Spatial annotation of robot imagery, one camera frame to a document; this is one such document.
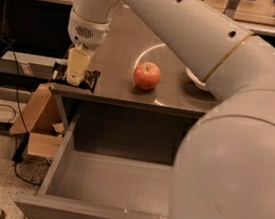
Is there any grey counter cabinet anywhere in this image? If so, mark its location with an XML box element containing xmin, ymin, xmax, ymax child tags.
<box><xmin>43</xmin><ymin>0</ymin><xmax>231</xmax><ymax>153</ymax></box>

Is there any white paper bowl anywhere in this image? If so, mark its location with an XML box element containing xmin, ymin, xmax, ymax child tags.
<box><xmin>185</xmin><ymin>68</ymin><xmax>209</xmax><ymax>93</ymax></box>

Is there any red apple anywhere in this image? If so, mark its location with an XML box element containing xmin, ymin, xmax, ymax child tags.
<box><xmin>133</xmin><ymin>61</ymin><xmax>161</xmax><ymax>91</ymax></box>

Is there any brown cardboard box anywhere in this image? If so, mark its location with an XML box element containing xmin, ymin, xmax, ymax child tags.
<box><xmin>9</xmin><ymin>83</ymin><xmax>65</xmax><ymax>159</ymax></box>

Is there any black rxbar chocolate wrapper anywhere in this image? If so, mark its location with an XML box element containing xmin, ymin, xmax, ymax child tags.
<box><xmin>50</xmin><ymin>62</ymin><xmax>101</xmax><ymax>92</ymax></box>

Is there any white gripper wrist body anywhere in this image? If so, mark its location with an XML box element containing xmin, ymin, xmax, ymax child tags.
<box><xmin>67</xmin><ymin>0</ymin><xmax>120</xmax><ymax>49</ymax></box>

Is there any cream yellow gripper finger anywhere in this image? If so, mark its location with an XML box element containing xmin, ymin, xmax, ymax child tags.
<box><xmin>66</xmin><ymin>44</ymin><xmax>95</xmax><ymax>86</ymax></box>

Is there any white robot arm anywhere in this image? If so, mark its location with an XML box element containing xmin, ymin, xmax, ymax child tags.
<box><xmin>73</xmin><ymin>0</ymin><xmax>275</xmax><ymax>219</ymax></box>

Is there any grey open top drawer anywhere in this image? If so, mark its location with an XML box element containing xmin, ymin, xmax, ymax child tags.
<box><xmin>14</xmin><ymin>109</ymin><xmax>179</xmax><ymax>219</ymax></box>

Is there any black floor cable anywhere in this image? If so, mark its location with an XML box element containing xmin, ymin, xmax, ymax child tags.
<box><xmin>0</xmin><ymin>0</ymin><xmax>67</xmax><ymax>188</ymax></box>

